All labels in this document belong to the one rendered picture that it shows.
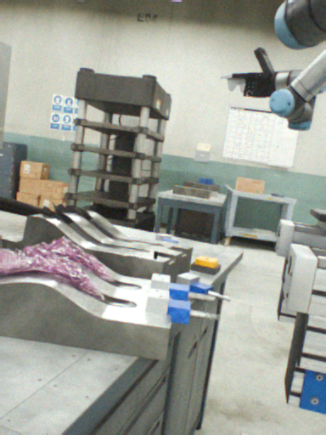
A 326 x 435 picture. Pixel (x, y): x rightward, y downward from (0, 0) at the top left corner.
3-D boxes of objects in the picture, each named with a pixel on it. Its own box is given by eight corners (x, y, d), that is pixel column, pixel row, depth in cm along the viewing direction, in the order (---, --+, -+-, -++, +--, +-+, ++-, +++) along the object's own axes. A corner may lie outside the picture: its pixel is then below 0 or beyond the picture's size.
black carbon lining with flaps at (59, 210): (165, 252, 117) (170, 218, 116) (143, 262, 102) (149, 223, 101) (56, 229, 128) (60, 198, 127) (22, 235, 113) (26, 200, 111)
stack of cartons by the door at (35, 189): (67, 213, 771) (73, 167, 760) (60, 215, 739) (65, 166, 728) (24, 206, 784) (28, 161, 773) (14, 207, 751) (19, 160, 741)
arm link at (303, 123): (278, 126, 138) (283, 91, 136) (291, 131, 146) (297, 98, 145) (301, 127, 133) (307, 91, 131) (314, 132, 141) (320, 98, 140)
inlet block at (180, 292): (211, 307, 88) (216, 282, 88) (214, 315, 83) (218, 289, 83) (149, 298, 89) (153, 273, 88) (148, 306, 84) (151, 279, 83)
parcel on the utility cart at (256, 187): (258, 197, 698) (261, 180, 694) (261, 199, 665) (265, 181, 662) (233, 194, 699) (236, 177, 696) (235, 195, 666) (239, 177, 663)
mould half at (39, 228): (188, 277, 122) (195, 230, 120) (158, 300, 97) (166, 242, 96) (40, 243, 137) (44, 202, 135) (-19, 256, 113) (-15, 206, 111)
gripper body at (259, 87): (240, 96, 151) (272, 96, 143) (243, 70, 149) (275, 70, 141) (251, 98, 156) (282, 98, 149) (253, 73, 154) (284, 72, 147)
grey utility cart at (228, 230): (280, 249, 713) (289, 193, 701) (288, 255, 662) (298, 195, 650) (214, 239, 715) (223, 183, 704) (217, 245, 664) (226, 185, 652)
